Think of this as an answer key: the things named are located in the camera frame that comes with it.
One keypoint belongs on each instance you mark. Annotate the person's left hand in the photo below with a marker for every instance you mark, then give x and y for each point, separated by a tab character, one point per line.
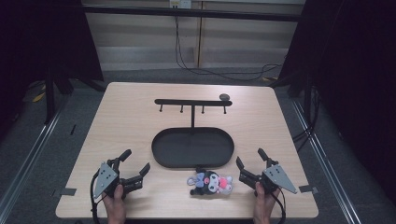
115	203

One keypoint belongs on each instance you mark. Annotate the yellow floor scrap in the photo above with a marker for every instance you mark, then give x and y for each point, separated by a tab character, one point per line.
39	97

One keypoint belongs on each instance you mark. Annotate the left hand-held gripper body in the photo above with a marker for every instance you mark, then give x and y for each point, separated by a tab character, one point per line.
106	178

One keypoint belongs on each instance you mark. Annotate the grey tape piece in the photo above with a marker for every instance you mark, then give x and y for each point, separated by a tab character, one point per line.
308	188
68	191

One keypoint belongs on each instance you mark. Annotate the small dark round object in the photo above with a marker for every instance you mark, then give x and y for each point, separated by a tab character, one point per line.
224	96

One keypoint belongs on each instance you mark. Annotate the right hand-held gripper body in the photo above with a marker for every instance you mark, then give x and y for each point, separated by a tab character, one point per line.
275	178

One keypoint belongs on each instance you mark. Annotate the white wall socket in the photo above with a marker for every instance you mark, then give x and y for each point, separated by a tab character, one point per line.
180	3

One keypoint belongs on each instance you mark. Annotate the black horizontal bar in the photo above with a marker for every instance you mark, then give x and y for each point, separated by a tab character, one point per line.
186	13

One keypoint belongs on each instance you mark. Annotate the black metal stand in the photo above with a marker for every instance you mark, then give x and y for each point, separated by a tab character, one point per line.
49	93

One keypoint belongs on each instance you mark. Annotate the black hook rack with tray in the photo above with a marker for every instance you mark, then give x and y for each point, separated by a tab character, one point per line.
193	149

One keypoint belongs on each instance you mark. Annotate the black floor tape strip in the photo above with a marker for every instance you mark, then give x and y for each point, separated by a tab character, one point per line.
73	129

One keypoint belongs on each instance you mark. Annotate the metal floor rail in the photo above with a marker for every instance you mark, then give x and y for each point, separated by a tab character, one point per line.
327	161
28	155

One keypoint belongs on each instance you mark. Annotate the black curtain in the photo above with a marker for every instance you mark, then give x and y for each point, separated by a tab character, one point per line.
37	37
355	77

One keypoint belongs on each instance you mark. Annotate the person's right hand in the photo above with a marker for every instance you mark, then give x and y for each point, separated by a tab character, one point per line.
264	205

